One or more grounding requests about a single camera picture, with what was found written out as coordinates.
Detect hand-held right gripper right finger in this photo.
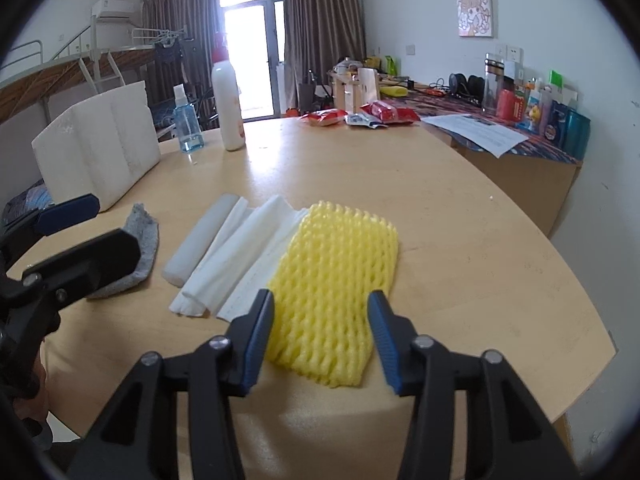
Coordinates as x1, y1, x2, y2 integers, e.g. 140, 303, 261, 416
367, 290, 581, 480

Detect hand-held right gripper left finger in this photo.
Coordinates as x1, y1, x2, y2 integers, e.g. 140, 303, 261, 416
67, 288, 276, 480

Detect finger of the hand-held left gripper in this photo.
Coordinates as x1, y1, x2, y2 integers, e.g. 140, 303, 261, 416
22, 228, 142, 311
0, 194, 101, 249

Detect grey sock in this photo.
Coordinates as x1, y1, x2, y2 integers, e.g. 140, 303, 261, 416
86, 202, 160, 301

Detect white foam box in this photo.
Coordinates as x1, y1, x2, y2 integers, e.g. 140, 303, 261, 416
31, 80, 162, 211

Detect yellow foam fruit net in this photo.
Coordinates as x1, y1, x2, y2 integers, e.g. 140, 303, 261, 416
264, 201, 401, 388

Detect blue face mask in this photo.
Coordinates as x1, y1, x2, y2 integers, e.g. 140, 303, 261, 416
215, 194, 308, 322

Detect white tissue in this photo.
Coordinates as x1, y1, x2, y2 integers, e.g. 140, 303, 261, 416
168, 197, 261, 318

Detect white foam tube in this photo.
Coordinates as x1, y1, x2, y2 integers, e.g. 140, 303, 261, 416
161, 192, 241, 288

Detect blue and orange quilt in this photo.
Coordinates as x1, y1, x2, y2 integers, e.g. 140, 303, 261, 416
2, 180, 55, 226

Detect white metal bunk bed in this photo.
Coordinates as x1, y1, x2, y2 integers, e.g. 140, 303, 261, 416
0, 39, 126, 128
107, 27, 197, 128

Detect white bed ladder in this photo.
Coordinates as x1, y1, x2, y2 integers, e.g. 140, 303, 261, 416
77, 55, 123, 95

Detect blue spray bottle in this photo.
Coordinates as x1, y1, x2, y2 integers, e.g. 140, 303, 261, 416
172, 85, 205, 153

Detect hanging dark clothes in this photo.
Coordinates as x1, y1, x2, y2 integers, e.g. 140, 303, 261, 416
152, 35, 183, 68

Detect white lotion bottle red pump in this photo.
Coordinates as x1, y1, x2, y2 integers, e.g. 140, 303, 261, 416
211, 31, 247, 152

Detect white air conditioner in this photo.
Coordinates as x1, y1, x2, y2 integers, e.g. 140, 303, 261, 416
91, 0, 136, 23

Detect light wooden side desk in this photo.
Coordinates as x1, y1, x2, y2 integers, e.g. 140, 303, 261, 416
450, 135, 583, 238

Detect brown curtain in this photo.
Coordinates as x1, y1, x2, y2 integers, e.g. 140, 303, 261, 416
141, 0, 221, 111
282, 0, 368, 113

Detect white snack packet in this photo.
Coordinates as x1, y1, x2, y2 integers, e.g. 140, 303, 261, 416
344, 112, 388, 130

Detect printed paper sheet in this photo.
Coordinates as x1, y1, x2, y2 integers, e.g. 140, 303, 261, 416
421, 113, 529, 157

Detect large red snack packet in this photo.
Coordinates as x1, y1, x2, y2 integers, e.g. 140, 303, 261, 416
360, 101, 421, 125

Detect small red snack packet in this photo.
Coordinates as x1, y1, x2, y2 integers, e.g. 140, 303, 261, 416
300, 109, 347, 127

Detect glass balcony door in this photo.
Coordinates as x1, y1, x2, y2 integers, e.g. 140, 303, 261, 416
217, 0, 288, 123

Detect patterned tablecloth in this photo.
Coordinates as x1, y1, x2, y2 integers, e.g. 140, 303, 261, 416
385, 85, 583, 165

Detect wooden desk with drawers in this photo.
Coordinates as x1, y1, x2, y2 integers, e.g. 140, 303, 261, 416
327, 67, 416, 113

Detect paper bag with smiley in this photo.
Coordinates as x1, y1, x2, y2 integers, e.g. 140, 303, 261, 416
359, 67, 381, 106

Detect black headphones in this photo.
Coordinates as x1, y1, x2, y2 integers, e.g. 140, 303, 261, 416
448, 73, 485, 98

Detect group of toiletry bottles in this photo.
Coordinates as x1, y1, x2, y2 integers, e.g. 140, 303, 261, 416
482, 52, 591, 161

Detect pink wall poster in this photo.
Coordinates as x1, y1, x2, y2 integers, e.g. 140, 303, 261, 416
456, 0, 498, 39

